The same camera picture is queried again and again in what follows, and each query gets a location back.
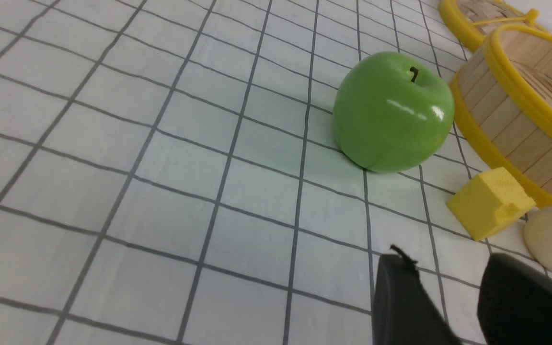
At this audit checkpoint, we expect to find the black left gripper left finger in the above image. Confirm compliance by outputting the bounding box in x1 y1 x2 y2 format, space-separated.
371 245 461 345

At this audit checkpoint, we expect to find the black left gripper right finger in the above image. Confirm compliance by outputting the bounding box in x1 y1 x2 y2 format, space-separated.
477 253 552 345

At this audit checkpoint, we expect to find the bamboo steamer tray yellow rim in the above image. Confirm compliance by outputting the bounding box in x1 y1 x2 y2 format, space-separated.
450 24 552 208

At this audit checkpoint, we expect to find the woven bamboo steamer lid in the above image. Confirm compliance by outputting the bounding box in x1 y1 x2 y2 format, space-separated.
438 0 550 52

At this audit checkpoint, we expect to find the yellow foam cube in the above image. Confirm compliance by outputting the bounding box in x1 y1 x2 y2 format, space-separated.
447 167 535 241

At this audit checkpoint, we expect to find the green plastic apple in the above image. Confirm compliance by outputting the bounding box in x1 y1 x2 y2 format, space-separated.
333 52 454 174

